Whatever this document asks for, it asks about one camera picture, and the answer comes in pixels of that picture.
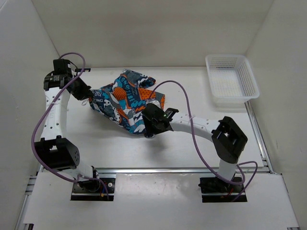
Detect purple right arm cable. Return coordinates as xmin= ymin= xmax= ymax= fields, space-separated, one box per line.
xmin=150 ymin=80 xmax=258 ymax=199

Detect colourful patterned shorts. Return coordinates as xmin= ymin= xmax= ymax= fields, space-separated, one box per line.
xmin=89 ymin=69 xmax=165 ymax=135

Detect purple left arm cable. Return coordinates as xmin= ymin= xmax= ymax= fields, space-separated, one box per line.
xmin=31 ymin=52 xmax=111 ymax=199

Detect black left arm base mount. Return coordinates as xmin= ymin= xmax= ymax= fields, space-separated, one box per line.
xmin=71 ymin=175 xmax=116 ymax=202

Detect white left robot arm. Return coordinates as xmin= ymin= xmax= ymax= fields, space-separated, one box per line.
xmin=32 ymin=59 xmax=101 ymax=192

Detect white perforated plastic basket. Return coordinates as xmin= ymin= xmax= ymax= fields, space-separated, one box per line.
xmin=205 ymin=54 xmax=260 ymax=108

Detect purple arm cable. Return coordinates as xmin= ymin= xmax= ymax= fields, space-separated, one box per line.
xmin=31 ymin=52 xmax=111 ymax=199
xmin=150 ymin=80 xmax=258 ymax=199

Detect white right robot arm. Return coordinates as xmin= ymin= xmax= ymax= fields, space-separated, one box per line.
xmin=142 ymin=103 xmax=248 ymax=192

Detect blue label sticker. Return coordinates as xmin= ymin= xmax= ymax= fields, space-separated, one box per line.
xmin=75 ymin=68 xmax=91 ymax=72

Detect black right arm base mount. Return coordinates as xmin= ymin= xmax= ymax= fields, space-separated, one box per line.
xmin=198 ymin=177 xmax=248 ymax=203

